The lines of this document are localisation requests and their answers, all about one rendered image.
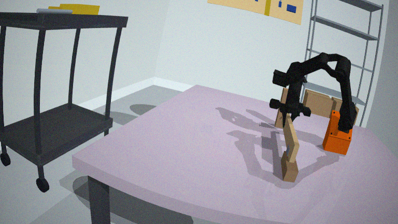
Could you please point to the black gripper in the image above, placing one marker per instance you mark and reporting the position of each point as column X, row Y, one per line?
column 276, row 104

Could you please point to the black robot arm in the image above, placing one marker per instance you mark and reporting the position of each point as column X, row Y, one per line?
column 295, row 76

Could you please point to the long wooden rail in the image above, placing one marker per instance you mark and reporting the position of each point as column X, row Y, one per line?
column 290, row 138

